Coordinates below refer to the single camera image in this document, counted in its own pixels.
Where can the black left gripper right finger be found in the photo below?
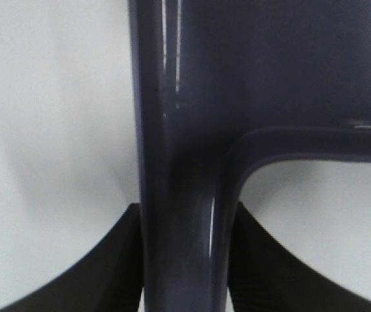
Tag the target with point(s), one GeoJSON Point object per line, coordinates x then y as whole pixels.
{"type": "Point", "coordinates": [264, 276]}

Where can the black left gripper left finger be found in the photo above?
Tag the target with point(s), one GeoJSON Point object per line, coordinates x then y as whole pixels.
{"type": "Point", "coordinates": [108, 278]}

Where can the purple plastic dustpan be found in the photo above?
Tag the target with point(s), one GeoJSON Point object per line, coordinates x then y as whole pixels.
{"type": "Point", "coordinates": [222, 88]}

